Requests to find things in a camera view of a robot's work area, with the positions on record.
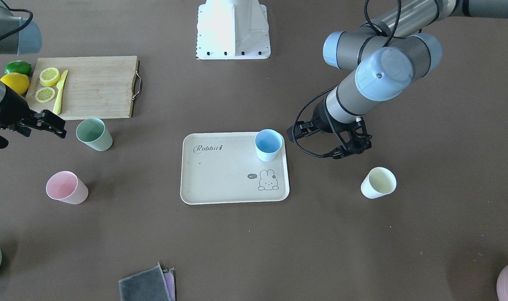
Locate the beige rabbit tray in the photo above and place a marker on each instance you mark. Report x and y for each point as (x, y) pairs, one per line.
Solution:
(223, 167)

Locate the yellow plastic knife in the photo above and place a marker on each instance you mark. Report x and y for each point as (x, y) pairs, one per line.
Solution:
(60, 87)

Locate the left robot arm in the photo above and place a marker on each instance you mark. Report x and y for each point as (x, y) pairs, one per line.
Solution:
(384, 56)

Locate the green lime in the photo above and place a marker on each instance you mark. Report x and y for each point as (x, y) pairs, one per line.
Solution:
(19, 67)

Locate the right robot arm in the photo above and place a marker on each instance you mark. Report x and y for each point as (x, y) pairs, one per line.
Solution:
(22, 36)

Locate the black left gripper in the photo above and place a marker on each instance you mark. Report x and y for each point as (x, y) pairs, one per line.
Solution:
(321, 114)

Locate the light blue cup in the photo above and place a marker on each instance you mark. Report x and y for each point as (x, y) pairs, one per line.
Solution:
(268, 143)

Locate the purple cloth under grey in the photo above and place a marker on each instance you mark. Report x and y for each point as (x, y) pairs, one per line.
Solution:
(169, 275)

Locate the green cup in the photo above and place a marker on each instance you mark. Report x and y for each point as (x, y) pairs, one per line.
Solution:
(93, 133)

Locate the grey folded cloth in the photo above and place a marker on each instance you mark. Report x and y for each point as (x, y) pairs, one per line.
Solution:
(148, 285)

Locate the pink cup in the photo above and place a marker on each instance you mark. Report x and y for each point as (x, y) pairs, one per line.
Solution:
(66, 187)

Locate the lemon slice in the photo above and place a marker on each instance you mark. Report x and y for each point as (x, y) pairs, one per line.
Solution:
(49, 77)
(45, 94)

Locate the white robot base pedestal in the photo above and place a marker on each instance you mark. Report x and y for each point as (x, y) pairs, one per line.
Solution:
(232, 29)

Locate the lemon slice upper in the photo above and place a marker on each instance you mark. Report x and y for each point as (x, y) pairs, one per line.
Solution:
(49, 77)

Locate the cream white cup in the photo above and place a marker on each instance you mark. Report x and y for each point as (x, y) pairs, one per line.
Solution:
(379, 182)

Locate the lemon slice lower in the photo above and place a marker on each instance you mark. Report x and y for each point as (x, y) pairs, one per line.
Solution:
(45, 94)

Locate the bamboo cutting board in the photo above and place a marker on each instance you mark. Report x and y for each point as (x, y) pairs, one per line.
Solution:
(100, 86)

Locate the whole lemon near lime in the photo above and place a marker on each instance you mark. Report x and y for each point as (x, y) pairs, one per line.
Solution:
(17, 82)

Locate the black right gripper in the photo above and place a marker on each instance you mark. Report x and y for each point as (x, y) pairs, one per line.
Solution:
(10, 108)

